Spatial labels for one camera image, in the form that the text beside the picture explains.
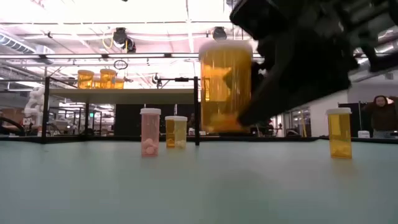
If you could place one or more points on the small white container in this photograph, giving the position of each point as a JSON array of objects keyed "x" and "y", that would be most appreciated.
[{"x": 363, "y": 134}]

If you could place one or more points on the black metal shelf frame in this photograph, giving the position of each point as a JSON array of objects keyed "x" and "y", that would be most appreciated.
[{"x": 46, "y": 109}]

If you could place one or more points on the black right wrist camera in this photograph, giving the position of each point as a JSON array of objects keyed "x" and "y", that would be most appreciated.
[{"x": 258, "y": 18}]

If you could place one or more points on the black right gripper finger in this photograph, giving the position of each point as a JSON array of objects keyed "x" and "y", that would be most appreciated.
[
  {"x": 295, "y": 84},
  {"x": 259, "y": 77}
]

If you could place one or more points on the pink medicine bottle white cap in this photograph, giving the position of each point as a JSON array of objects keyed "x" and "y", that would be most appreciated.
[{"x": 150, "y": 133}]

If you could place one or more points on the white robot figure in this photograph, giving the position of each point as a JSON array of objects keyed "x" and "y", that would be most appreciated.
[{"x": 34, "y": 105}]

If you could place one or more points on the person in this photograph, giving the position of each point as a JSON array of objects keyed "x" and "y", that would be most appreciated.
[{"x": 382, "y": 118}]

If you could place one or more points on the amber bottle with mixed capsules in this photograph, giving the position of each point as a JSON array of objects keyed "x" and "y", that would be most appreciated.
[{"x": 217, "y": 62}]

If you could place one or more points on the black office partition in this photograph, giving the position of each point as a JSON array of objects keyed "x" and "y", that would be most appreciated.
[{"x": 357, "y": 121}]

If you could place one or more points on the pale green medicine bottle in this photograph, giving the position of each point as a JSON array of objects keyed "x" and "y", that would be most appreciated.
[{"x": 181, "y": 133}]

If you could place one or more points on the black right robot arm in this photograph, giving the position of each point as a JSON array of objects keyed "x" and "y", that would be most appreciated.
[{"x": 367, "y": 18}]

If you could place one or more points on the yellow medicine bottle white cap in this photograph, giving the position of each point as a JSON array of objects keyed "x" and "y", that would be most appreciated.
[{"x": 339, "y": 133}]

